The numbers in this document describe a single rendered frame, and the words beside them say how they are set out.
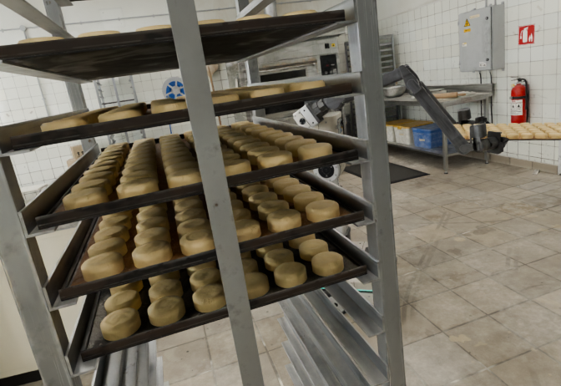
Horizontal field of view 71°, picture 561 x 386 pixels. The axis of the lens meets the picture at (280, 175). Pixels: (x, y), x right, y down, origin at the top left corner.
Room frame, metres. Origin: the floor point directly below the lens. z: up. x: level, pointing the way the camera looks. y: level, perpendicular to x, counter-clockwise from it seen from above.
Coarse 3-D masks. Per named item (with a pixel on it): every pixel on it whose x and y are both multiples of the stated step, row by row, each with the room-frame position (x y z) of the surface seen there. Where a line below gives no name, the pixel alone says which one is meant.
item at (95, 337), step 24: (216, 264) 0.64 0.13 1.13; (264, 264) 0.61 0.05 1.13; (144, 288) 0.59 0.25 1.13; (288, 288) 0.50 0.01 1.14; (312, 288) 0.51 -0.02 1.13; (96, 312) 0.54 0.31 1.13; (144, 312) 0.52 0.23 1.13; (192, 312) 0.50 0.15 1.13; (216, 312) 0.47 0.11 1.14; (96, 336) 0.47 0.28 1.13; (144, 336) 0.45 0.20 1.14
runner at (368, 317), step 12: (336, 288) 0.66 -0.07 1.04; (348, 288) 0.63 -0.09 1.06; (336, 300) 0.62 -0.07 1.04; (348, 300) 0.61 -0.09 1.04; (360, 300) 0.59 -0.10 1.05; (348, 312) 0.58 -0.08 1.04; (360, 312) 0.57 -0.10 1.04; (372, 312) 0.55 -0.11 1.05; (360, 324) 0.54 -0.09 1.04; (372, 324) 0.54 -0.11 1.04; (384, 324) 0.52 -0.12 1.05; (372, 336) 0.51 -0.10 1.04
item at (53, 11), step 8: (48, 0) 0.99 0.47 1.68; (48, 8) 0.98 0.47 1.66; (56, 8) 0.99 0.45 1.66; (48, 16) 0.98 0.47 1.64; (56, 16) 0.99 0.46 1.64; (64, 24) 1.01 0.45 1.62; (72, 88) 0.99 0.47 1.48; (80, 88) 1.00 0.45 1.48; (72, 96) 0.98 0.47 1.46; (80, 96) 0.99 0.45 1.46; (72, 104) 0.98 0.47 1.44; (80, 104) 0.99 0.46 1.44; (88, 144) 0.99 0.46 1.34
